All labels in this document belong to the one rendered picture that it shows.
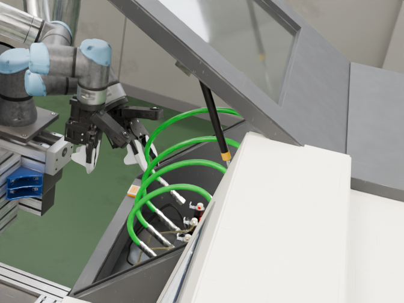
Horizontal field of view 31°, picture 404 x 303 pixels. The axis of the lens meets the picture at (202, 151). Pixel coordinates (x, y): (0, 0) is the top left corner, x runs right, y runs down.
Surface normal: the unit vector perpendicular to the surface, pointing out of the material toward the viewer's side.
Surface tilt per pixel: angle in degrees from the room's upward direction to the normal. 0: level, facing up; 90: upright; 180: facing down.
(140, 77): 90
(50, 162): 90
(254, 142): 0
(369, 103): 0
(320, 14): 90
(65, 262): 0
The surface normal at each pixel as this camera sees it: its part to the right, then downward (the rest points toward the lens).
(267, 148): 0.17, -0.86
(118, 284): -0.19, 0.45
